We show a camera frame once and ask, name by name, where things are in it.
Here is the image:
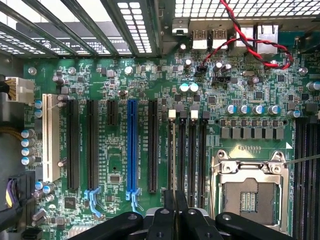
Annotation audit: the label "silver USB port block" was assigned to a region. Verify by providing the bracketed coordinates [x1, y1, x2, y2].
[191, 29, 208, 50]
[211, 29, 228, 50]

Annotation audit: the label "long black expansion slot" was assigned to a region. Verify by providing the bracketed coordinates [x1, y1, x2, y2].
[148, 98, 159, 194]
[66, 99, 80, 190]

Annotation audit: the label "silver Ethernet port block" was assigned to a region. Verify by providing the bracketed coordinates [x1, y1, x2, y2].
[254, 23, 279, 55]

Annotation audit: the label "short black expansion slot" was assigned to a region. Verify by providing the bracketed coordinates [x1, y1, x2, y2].
[106, 99, 119, 127]

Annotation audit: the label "black expansion slot blue latch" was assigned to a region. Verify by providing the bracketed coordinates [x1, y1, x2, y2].
[84, 99, 106, 221]

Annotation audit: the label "silver CPU socket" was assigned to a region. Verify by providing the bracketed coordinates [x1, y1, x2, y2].
[211, 149, 292, 237]

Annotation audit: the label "RAM slot black clips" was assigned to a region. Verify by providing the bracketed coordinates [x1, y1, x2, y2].
[199, 110, 209, 208]
[315, 116, 320, 240]
[178, 109, 188, 202]
[292, 116, 305, 240]

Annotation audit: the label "white power plug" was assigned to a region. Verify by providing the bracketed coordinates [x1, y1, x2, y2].
[4, 76, 35, 105]

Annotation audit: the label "green motherboard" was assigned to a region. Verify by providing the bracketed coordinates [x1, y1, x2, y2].
[23, 22, 320, 240]

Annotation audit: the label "white expansion slot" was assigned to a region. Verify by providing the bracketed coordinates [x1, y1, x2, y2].
[41, 93, 61, 183]

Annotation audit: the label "grey metal PC case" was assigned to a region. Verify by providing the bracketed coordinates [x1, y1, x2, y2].
[0, 0, 320, 61]

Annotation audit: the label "red black twisted wire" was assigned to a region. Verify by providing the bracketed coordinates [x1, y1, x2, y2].
[199, 0, 293, 71]

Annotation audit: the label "silver finned chipset heatsink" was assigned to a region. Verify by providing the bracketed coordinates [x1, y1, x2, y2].
[66, 225, 87, 240]

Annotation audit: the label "thin CPU socket locking lever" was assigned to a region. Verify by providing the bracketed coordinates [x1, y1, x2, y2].
[284, 154, 320, 166]

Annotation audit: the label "silver plain port block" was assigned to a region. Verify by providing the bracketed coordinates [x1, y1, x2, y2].
[236, 26, 254, 48]

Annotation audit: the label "black plug purple wires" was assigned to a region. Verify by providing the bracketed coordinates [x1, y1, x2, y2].
[4, 171, 36, 215]

